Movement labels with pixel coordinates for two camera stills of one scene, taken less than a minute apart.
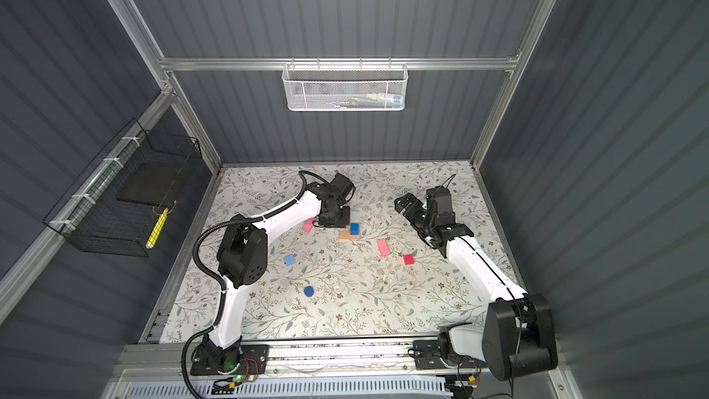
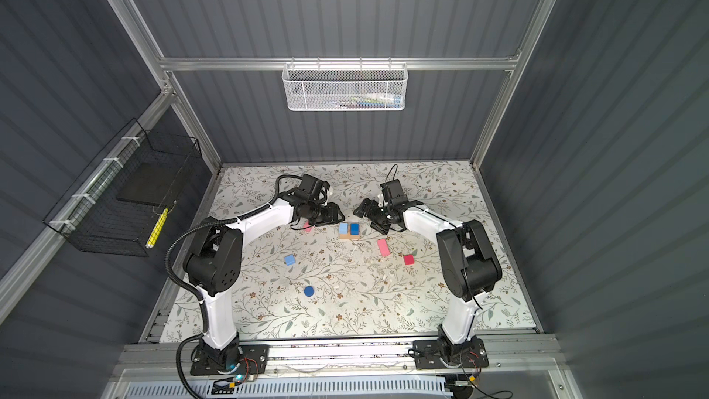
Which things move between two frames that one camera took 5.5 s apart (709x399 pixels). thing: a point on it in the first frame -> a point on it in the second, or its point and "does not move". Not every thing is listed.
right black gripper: [411, 213] -> [371, 214]
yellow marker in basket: [157, 229] does not move
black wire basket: [118, 201] does not move
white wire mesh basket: [344, 87] does not move
